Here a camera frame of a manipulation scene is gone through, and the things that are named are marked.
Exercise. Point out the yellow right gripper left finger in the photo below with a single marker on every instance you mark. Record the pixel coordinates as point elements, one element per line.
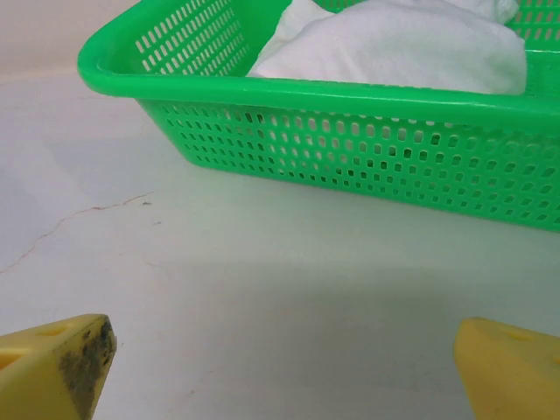
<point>39,376</point>

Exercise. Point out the green plastic mesh basket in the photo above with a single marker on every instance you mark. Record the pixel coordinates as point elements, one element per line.
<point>350,94</point>

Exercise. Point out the white t-shirt with black print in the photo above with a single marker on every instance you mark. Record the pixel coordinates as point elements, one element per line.
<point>394,52</point>

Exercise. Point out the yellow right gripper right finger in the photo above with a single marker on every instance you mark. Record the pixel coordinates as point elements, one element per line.
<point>512,376</point>

